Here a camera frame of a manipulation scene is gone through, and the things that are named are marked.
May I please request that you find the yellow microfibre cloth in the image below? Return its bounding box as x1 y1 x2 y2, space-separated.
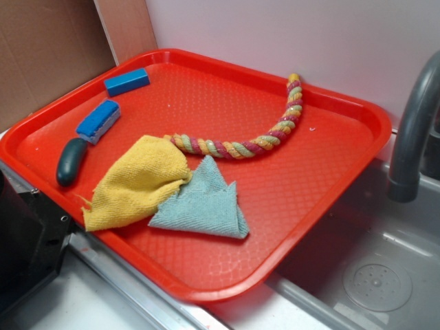
82 135 193 232

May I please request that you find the blue rectangular block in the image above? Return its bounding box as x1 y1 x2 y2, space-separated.
104 68 151 97

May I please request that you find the grey plastic sink basin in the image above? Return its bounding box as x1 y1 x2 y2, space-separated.
209 161 439 329

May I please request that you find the dark green oval soap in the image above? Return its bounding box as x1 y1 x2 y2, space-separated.
56 137 88 187

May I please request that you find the multicoloured twisted rope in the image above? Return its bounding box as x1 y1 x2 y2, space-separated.
162 73 304 160

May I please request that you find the brown cardboard panel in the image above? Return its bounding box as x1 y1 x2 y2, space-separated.
1 1 157 131

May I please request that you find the grey sink faucet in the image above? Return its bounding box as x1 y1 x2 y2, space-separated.
386 52 439 203

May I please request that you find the blue sponge with white base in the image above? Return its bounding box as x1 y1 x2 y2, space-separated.
76 100 121 145

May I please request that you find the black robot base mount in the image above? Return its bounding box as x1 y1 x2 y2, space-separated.
1 173 72 318

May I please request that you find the light blue microfibre cloth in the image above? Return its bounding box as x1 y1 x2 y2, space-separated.
148 156 250 239

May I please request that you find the red plastic tray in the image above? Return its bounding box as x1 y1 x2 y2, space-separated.
1 49 391 303

